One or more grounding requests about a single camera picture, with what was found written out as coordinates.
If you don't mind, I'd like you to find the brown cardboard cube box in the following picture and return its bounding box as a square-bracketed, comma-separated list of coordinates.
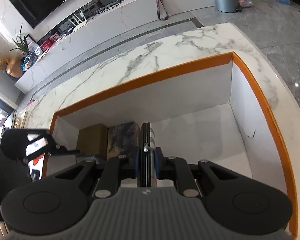
[77, 124, 108, 160]

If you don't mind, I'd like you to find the potted green plant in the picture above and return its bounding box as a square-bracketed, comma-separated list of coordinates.
[10, 25, 38, 62]

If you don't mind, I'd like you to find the gold vase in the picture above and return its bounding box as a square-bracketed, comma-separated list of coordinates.
[6, 57, 23, 78]

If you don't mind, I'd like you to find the white wifi router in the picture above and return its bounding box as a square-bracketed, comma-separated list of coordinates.
[68, 10, 88, 31]

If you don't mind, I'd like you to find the stack of books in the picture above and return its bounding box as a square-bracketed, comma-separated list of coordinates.
[13, 110, 27, 129]

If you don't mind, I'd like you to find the dark illustrated book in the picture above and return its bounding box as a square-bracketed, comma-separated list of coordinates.
[107, 122, 140, 160]

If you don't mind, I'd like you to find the orange cardboard box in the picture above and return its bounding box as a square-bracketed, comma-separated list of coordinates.
[50, 52, 299, 236]

